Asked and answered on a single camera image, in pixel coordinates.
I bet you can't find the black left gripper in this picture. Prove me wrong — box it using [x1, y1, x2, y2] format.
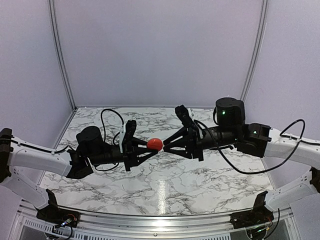
[88, 137, 158, 172]

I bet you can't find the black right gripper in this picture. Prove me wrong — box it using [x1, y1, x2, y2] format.
[163, 125, 240, 162]

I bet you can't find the red bottle cap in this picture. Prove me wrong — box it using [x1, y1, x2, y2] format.
[146, 138, 163, 152]

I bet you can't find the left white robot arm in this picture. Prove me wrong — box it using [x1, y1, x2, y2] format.
[0, 126, 159, 223]

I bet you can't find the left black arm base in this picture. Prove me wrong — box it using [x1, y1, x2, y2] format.
[35, 189, 80, 228]

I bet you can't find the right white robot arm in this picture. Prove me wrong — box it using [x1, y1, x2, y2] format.
[163, 97, 320, 224]

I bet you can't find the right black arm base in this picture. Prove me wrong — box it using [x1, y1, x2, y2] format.
[230, 191, 274, 229]

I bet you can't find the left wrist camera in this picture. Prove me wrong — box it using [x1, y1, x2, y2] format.
[119, 120, 137, 154]

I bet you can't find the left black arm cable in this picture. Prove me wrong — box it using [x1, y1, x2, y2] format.
[0, 108, 126, 172]

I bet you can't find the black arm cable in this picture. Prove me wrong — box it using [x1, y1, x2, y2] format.
[0, 108, 126, 172]
[194, 118, 320, 175]

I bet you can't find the front aluminium rail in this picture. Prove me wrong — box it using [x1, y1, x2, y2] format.
[9, 198, 301, 240]

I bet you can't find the right aluminium frame post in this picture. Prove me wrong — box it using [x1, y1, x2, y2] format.
[240, 0, 270, 103]

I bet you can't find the aluminium frame post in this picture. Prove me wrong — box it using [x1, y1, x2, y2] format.
[48, 0, 77, 111]
[240, 0, 270, 103]

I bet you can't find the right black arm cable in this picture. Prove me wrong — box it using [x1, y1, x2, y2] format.
[194, 118, 320, 175]

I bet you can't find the left aluminium frame post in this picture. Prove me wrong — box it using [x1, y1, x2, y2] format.
[48, 0, 77, 111]

